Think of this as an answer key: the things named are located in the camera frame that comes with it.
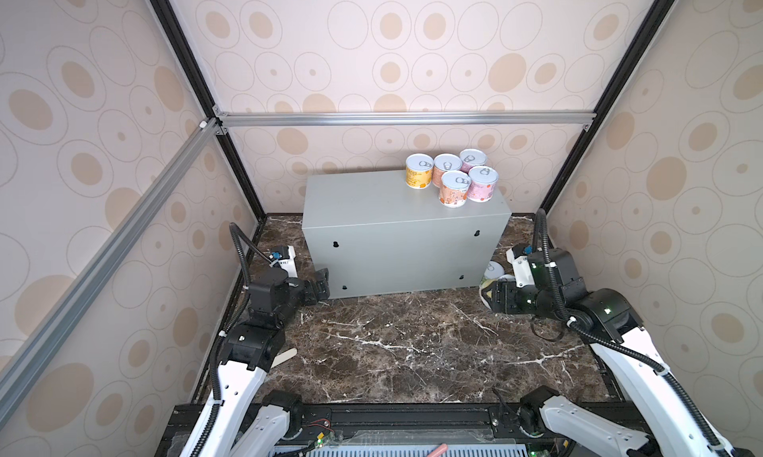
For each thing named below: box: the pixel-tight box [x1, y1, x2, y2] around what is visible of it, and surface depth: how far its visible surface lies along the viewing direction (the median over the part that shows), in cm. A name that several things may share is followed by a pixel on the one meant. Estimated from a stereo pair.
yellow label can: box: [405, 152, 435, 190], surface depth 79 cm
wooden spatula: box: [270, 347, 299, 369], surface depth 87 cm
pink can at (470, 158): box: [458, 148, 488, 175], surface depth 80 cm
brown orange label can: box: [439, 169, 472, 208], surface depth 74 cm
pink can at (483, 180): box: [466, 164, 499, 203], surface depth 76 cm
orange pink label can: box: [432, 152, 462, 188], surface depth 79 cm
